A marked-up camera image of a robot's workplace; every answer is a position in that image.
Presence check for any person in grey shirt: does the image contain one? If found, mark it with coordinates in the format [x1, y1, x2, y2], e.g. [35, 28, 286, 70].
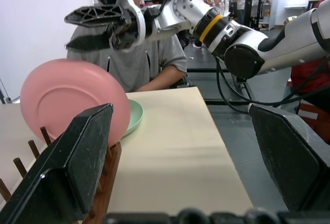
[66, 0, 188, 93]

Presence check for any green plate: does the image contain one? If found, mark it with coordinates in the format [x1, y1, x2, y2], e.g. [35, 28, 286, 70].
[120, 99, 144, 140]

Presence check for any wooden dish rack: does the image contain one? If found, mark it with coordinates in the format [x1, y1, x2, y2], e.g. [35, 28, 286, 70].
[0, 127, 122, 224]

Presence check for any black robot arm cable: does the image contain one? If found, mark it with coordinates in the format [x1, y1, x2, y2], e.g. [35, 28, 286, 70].
[215, 54, 330, 112]

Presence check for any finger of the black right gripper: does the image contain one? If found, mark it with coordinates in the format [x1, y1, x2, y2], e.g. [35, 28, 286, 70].
[64, 5, 127, 28]
[65, 33, 112, 51]

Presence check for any white shelf unit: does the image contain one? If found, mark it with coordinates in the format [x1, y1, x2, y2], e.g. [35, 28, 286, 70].
[251, 0, 274, 31]

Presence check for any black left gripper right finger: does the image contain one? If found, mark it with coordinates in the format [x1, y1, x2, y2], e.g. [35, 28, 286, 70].
[247, 103, 330, 224]

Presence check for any pink plate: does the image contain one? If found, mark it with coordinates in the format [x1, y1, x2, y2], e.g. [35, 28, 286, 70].
[20, 58, 131, 147]

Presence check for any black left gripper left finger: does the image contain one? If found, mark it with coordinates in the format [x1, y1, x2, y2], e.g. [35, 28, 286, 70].
[0, 102, 114, 224]

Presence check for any person in red clothes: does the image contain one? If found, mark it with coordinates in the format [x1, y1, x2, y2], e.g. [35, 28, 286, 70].
[290, 55, 330, 144]

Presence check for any black metal rack post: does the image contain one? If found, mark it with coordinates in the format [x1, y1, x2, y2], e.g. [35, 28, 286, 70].
[244, 0, 266, 30]

